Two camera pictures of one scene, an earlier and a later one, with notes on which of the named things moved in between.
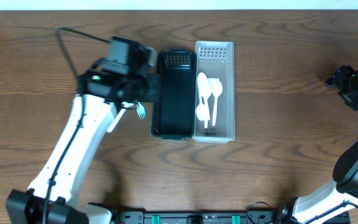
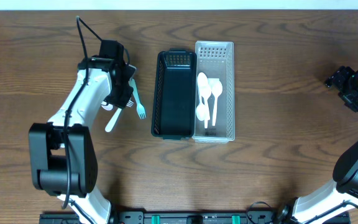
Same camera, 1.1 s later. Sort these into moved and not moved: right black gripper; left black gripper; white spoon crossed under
Moved: left black gripper
Not moved: white spoon crossed under; right black gripper
